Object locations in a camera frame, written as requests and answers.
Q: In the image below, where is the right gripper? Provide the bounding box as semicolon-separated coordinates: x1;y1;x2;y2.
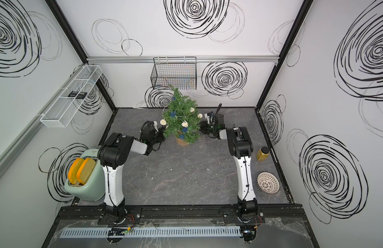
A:
195;121;217;135

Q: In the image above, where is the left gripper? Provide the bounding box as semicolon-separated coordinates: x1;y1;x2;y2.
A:
149;126;172;147

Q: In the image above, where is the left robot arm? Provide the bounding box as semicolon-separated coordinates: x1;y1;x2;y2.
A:
98;121;167;222

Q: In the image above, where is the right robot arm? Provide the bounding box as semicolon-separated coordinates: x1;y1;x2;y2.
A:
200;112;258;218

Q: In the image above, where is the small green christmas tree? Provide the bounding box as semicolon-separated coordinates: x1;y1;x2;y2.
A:
161;86;202;144

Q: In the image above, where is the yellow juice bottle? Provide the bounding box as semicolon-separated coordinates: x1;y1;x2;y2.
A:
256;146;270;161

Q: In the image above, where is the orange toast slice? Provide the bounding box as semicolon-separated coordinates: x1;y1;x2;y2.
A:
76;158;96;185
68;158;84;185

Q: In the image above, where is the small black item in shelf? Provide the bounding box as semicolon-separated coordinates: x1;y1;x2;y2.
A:
68;91;87;99

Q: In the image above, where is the white woven round trivet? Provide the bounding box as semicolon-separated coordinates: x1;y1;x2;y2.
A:
257;172;280;194

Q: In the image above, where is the black wire basket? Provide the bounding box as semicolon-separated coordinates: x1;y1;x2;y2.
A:
150;62;197;90

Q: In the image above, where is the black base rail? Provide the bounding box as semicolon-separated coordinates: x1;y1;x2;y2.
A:
56;204;306;222

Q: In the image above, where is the white wire shelf basket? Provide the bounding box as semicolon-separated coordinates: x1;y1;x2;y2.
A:
40;65;103;128

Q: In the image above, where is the aluminium wall rail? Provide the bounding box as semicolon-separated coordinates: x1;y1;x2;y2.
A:
87;55;279;64

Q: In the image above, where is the white slotted cable duct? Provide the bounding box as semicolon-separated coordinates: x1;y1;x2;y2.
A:
59;226;242;238

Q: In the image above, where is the black corner frame post right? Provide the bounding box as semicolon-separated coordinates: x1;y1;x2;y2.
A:
256;0;313;111

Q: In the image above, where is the black corner frame post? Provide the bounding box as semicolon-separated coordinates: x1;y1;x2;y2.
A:
256;0;313;111
45;0;116;112

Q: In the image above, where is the black corner frame post left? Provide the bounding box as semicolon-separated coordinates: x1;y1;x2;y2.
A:
45;0;116;112

